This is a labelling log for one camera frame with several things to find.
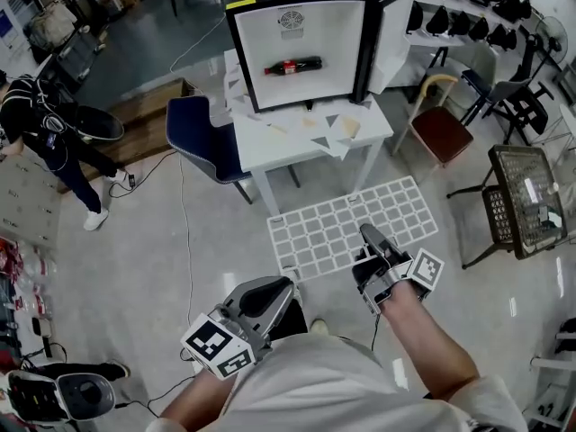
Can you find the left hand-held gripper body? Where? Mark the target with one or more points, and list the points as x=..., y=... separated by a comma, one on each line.
x=252, y=317

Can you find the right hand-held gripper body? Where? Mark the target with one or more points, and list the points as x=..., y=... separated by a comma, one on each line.
x=387, y=268

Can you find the black mini fridge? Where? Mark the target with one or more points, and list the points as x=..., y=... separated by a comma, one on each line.
x=301, y=38

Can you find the person's right forearm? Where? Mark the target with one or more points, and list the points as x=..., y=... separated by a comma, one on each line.
x=427, y=344

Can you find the person's left forearm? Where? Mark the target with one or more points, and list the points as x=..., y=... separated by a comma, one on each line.
x=198, y=394

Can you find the person's black trouser leg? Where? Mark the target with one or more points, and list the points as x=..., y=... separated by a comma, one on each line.
x=290, y=320

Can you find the person's pale shoe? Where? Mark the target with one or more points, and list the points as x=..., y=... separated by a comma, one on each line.
x=318, y=325

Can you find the person's white shirt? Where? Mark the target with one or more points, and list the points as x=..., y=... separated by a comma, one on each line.
x=324, y=389

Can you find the wooden chair with brown seat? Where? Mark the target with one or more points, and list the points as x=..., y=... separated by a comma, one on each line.
x=438, y=135

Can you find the white square table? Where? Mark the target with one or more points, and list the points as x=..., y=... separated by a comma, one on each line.
x=288, y=151

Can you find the black mesh metal chair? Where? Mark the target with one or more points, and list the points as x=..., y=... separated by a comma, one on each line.
x=526, y=196

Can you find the triangle patterned table cover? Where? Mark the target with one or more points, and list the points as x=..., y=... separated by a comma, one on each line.
x=297, y=126

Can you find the grey round shell seat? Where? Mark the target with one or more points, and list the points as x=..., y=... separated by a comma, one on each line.
x=96, y=124
x=85, y=396

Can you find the white metal rack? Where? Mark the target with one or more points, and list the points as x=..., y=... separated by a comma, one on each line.
x=553, y=376

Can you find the blue padded chair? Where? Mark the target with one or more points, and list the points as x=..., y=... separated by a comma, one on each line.
x=191, y=128

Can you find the black office chair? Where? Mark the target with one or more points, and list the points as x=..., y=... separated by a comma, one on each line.
x=524, y=99

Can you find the dark cola bottle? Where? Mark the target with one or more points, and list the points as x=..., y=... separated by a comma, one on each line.
x=294, y=65

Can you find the brown wooden platform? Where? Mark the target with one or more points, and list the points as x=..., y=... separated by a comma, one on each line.
x=144, y=119

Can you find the pile of snack packets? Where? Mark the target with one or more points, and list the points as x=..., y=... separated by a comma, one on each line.
x=24, y=277

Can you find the white storage rack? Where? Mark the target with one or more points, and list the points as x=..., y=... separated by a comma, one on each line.
x=443, y=43

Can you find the black and white backpack unit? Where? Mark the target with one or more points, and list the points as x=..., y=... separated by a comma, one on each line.
x=33, y=398

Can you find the beige drawer cabinet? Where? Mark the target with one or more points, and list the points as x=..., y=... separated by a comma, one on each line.
x=27, y=200

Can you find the row of black headsets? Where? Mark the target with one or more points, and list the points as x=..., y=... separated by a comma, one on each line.
x=477, y=20

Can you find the black standing fan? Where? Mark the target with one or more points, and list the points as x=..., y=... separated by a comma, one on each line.
x=551, y=34

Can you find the yellow tape strip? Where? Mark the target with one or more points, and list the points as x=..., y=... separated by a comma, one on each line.
x=240, y=3

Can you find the black wheeled cart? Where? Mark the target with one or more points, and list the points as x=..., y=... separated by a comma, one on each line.
x=78, y=56

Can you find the beige bag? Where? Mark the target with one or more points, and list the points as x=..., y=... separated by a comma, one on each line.
x=51, y=25

